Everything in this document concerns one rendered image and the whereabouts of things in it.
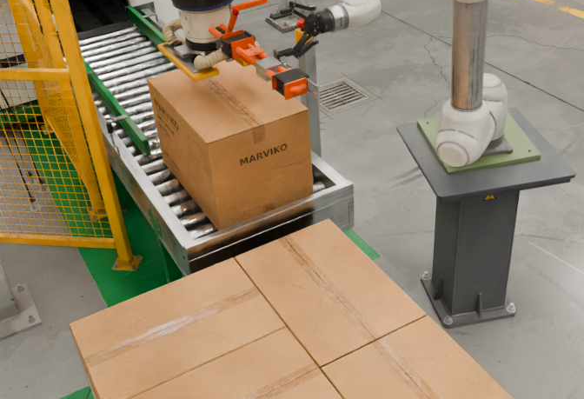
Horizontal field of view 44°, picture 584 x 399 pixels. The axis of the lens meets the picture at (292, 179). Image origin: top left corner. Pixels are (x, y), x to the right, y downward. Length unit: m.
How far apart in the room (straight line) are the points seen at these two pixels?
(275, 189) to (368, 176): 1.27
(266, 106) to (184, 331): 0.86
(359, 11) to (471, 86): 0.51
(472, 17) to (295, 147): 0.82
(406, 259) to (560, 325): 0.72
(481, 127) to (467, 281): 0.80
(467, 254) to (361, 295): 0.62
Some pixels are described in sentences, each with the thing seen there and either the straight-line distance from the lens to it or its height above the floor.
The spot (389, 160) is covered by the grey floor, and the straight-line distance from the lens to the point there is 4.05.
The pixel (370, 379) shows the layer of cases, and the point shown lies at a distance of 2.19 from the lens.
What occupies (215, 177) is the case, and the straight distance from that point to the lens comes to 2.56.
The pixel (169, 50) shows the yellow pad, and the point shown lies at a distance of 2.74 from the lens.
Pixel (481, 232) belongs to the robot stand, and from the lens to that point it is 2.86.
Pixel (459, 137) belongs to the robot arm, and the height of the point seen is 0.98.
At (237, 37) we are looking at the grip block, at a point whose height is 1.26.
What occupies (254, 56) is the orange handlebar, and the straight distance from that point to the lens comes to 2.39.
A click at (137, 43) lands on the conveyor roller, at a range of 4.43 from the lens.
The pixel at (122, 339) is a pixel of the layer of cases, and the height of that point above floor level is 0.54.
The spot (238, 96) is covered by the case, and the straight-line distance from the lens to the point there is 2.75.
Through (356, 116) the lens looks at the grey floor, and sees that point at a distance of 4.47.
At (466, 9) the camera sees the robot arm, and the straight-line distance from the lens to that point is 2.23.
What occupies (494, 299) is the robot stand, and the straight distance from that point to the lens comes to 3.13.
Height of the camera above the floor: 2.22
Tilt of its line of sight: 35 degrees down
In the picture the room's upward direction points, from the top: 5 degrees counter-clockwise
